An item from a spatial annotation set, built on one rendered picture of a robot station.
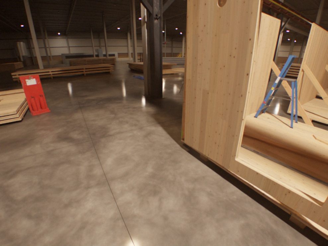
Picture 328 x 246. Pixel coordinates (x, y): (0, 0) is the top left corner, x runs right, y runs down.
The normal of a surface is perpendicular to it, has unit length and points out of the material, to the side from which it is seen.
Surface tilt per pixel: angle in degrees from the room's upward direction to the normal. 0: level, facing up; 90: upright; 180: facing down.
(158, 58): 90
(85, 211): 0
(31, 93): 90
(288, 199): 90
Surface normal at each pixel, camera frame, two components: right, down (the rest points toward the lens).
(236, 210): 0.00, -0.91
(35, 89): 0.75, 0.27
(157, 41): 0.55, 0.34
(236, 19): -0.84, 0.22
